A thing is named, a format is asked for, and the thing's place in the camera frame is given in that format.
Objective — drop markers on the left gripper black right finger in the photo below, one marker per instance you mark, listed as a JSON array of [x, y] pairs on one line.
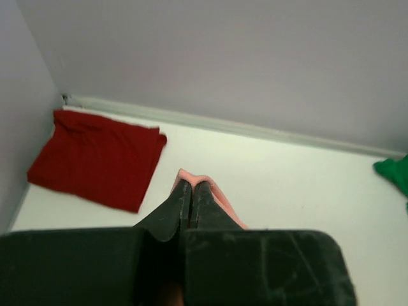
[[206, 214]]

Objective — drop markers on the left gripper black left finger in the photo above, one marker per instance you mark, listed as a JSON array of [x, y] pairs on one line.
[[171, 216]]

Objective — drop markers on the red folded t shirt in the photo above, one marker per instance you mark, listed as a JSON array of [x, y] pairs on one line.
[[99, 159]]

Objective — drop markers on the green crumpled t shirt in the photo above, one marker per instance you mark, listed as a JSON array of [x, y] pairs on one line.
[[394, 171]]

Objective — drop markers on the pink t shirt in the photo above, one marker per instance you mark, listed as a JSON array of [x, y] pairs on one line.
[[216, 192]]

